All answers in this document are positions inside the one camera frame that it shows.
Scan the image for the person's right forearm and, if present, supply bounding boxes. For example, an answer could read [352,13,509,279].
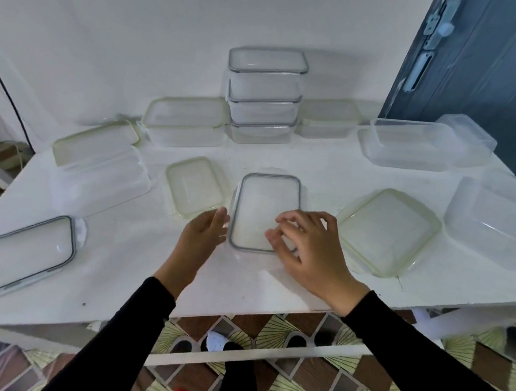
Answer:
[335,288,516,391]

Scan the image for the person's right hand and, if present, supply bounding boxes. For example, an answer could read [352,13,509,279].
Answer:
[258,206,378,320]

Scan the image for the large clear food container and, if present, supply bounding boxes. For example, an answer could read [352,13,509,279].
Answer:
[48,139,156,223]

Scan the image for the person's left forearm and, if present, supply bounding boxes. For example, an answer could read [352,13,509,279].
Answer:
[38,268,179,391]

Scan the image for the square green-rimmed clear lid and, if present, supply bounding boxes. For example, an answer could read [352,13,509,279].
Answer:
[332,184,446,283]

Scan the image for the person's white shoe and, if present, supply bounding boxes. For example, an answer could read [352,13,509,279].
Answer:
[201,330,245,357]

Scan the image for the light blue door latch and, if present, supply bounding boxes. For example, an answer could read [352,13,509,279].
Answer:
[422,0,463,53]

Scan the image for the black trousers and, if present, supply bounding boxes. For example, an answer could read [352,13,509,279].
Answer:
[216,354,267,391]

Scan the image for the large green-rimmed clear lid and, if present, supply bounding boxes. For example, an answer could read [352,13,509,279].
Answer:
[51,114,142,174]

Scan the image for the medium clear food container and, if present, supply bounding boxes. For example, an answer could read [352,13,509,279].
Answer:
[226,120,296,149]
[226,96,302,130]
[225,166,308,263]
[226,66,308,107]

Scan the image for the small clear container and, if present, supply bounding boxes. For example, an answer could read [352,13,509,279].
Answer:
[295,95,364,143]

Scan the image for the green-lidded container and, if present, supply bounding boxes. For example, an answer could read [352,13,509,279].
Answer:
[138,92,230,153]

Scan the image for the blue-grey door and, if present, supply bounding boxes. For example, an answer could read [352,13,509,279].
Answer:
[374,0,516,183]

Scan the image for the person's left hand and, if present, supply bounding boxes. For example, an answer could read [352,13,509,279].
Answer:
[152,201,232,304]

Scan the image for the black wall cable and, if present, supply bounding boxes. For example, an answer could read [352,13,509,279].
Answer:
[0,50,44,152]

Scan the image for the medium grey-rimmed clear lid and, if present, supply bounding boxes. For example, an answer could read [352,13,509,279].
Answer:
[228,107,299,133]
[226,80,304,109]

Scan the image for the white table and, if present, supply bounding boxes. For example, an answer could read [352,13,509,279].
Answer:
[0,98,516,391]

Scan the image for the small green-rimmed clear lid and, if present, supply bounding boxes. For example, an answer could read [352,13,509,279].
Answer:
[161,153,231,221]

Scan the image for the large grey-rimmed clear lid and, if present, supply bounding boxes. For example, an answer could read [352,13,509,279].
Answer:
[0,210,89,313]
[227,169,305,256]
[227,43,311,79]

